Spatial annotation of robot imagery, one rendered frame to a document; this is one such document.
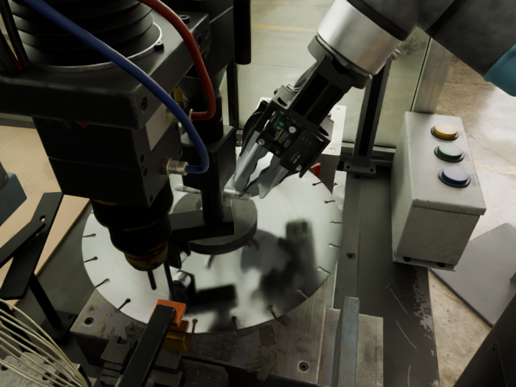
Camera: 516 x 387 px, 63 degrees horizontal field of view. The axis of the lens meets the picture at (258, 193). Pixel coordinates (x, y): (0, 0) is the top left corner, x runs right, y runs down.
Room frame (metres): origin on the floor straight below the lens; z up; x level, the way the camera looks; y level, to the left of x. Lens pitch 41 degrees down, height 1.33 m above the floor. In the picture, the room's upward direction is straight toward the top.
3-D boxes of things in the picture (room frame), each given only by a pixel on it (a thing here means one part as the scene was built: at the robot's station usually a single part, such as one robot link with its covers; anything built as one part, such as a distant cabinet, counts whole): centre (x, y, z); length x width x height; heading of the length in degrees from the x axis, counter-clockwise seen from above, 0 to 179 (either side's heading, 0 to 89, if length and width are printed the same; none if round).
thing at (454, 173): (0.54, -0.32, 0.90); 0.04 x 0.04 x 0.02
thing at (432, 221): (0.61, -0.32, 0.82); 0.28 x 0.11 x 0.15; 167
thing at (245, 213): (0.39, 0.06, 0.96); 0.11 x 0.11 x 0.03
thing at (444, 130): (0.68, -0.35, 0.90); 0.04 x 0.04 x 0.02
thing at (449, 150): (0.61, -0.34, 0.90); 0.04 x 0.04 x 0.02
